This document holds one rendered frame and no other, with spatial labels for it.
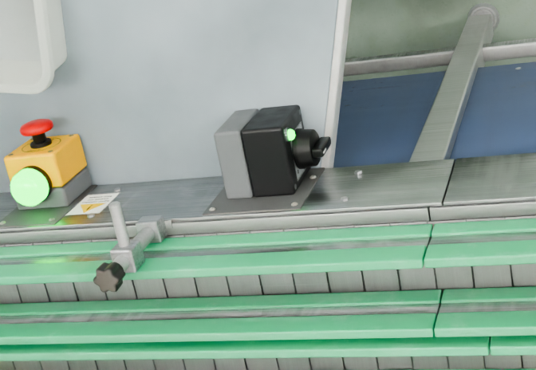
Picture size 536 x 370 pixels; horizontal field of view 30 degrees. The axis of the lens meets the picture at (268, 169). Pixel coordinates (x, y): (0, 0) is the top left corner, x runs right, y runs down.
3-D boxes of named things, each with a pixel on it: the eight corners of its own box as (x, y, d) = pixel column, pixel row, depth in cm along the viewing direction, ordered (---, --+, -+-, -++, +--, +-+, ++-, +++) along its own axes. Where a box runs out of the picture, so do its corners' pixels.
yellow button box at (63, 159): (46, 186, 128) (17, 211, 121) (30, 132, 125) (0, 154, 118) (95, 183, 125) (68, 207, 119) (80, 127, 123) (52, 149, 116)
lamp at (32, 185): (23, 201, 120) (11, 211, 118) (13, 167, 119) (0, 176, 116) (56, 198, 119) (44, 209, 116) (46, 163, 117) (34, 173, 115)
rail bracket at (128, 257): (142, 235, 111) (90, 294, 99) (127, 175, 109) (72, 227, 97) (175, 234, 110) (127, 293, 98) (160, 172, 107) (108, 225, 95)
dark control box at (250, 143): (248, 171, 119) (226, 200, 111) (235, 108, 116) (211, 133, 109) (314, 167, 116) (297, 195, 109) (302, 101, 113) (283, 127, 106)
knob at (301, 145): (306, 159, 114) (335, 158, 112) (296, 175, 110) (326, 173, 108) (299, 123, 112) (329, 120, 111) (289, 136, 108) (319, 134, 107)
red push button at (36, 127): (19, 155, 120) (12, 128, 118) (35, 143, 123) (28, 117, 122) (49, 152, 118) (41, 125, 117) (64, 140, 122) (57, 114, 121)
